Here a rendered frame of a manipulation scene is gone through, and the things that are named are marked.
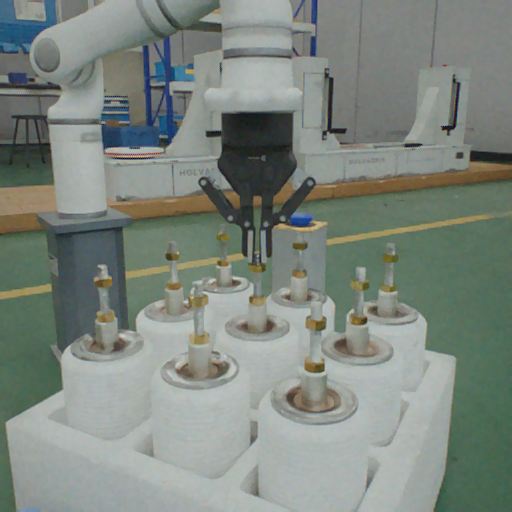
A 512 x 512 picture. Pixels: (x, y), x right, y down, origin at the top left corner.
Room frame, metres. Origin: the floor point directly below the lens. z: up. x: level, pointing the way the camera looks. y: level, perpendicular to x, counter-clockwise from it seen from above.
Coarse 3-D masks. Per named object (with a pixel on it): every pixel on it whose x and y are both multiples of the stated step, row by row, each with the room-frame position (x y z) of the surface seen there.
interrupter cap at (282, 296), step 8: (288, 288) 0.71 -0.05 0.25; (312, 288) 0.71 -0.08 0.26; (272, 296) 0.67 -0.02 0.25; (280, 296) 0.68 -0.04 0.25; (288, 296) 0.69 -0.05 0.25; (312, 296) 0.68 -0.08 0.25; (320, 296) 0.68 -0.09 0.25; (280, 304) 0.65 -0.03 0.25; (288, 304) 0.65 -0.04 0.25; (296, 304) 0.65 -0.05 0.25; (304, 304) 0.65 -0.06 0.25
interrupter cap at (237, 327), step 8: (232, 320) 0.59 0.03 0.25; (240, 320) 0.59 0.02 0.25; (272, 320) 0.59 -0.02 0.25; (280, 320) 0.59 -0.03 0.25; (224, 328) 0.57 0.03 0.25; (232, 328) 0.57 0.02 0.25; (240, 328) 0.57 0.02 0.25; (272, 328) 0.57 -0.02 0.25; (280, 328) 0.57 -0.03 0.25; (288, 328) 0.56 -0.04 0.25; (232, 336) 0.55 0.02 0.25; (240, 336) 0.54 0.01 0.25; (248, 336) 0.54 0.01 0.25; (256, 336) 0.54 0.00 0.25; (264, 336) 0.54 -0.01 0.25; (272, 336) 0.54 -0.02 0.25; (280, 336) 0.55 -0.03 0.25
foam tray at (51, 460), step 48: (432, 384) 0.57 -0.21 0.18; (48, 432) 0.48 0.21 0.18; (144, 432) 0.48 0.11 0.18; (432, 432) 0.52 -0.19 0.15; (48, 480) 0.47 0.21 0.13; (96, 480) 0.44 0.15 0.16; (144, 480) 0.41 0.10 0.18; (192, 480) 0.40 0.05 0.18; (240, 480) 0.40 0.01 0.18; (384, 480) 0.40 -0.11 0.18; (432, 480) 0.55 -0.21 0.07
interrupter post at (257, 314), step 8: (248, 304) 0.57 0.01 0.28; (264, 304) 0.57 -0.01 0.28; (248, 312) 0.57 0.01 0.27; (256, 312) 0.56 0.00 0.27; (264, 312) 0.57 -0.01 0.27; (248, 320) 0.57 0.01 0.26; (256, 320) 0.56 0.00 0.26; (264, 320) 0.57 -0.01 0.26; (248, 328) 0.57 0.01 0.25; (256, 328) 0.56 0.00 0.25; (264, 328) 0.57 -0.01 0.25
